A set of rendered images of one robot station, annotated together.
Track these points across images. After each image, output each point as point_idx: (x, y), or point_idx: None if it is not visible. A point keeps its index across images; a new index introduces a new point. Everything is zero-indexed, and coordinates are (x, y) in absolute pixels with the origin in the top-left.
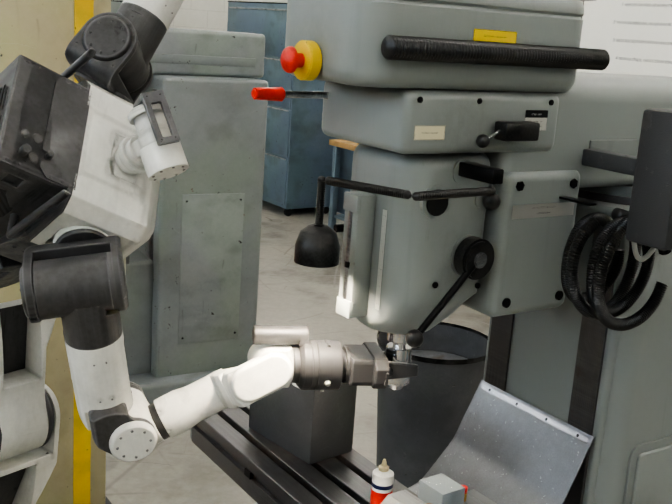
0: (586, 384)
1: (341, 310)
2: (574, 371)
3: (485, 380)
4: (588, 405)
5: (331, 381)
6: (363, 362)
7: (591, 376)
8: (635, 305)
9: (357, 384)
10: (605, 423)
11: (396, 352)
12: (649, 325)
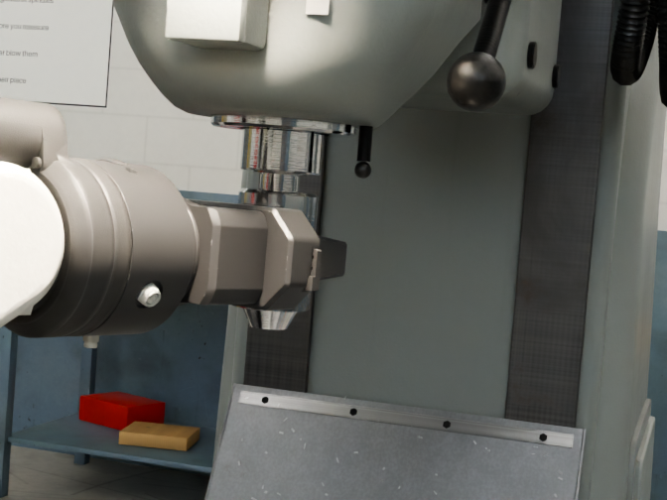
0: (553, 313)
1: (199, 21)
2: (515, 293)
3: (245, 382)
4: (563, 360)
5: (158, 289)
6: (242, 219)
7: (566, 292)
8: (632, 123)
9: (225, 298)
10: (599, 395)
11: (293, 201)
12: (648, 169)
